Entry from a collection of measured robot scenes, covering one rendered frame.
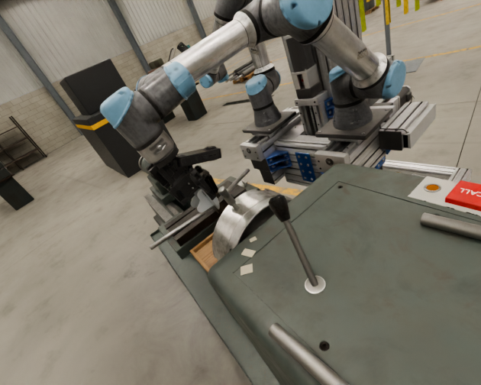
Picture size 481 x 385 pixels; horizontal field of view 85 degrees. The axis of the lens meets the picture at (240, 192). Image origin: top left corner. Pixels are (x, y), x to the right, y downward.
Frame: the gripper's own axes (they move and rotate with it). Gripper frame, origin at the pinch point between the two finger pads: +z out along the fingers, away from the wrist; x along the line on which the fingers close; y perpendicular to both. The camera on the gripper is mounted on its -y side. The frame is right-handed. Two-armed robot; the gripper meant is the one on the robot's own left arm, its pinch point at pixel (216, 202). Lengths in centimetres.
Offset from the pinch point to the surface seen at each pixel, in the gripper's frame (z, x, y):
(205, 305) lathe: 70, -45, 33
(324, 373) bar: -0.7, 46.1, 11.4
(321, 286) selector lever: 3.2, 36.5, 1.7
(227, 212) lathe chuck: 6.6, -2.0, -0.9
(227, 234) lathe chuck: 8.3, 2.5, 4.0
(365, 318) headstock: 3.4, 44.8, 1.8
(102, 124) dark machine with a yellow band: 25, -478, -16
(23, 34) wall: -295, -1472, -88
